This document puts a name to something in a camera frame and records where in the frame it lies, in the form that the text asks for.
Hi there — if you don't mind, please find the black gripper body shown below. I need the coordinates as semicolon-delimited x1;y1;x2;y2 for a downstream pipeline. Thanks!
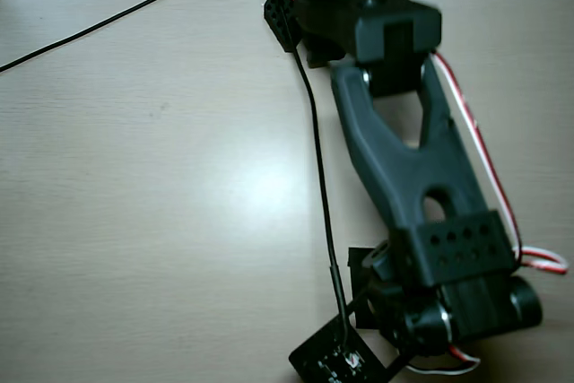
370;273;544;360

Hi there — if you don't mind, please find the short red white wire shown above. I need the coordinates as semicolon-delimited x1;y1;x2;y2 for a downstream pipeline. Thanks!
406;343;482;376

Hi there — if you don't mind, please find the black camera circuit board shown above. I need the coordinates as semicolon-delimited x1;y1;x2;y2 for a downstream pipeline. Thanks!
288;314;387;383

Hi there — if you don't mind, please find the red white servo cable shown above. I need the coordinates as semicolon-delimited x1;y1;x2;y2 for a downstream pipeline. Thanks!
430;51;570;275

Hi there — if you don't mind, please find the black camera cable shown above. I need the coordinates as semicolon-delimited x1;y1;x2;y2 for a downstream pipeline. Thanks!
267;0;355;351

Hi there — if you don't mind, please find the long black cable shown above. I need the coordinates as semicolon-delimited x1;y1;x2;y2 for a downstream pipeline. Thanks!
0;0;266;74

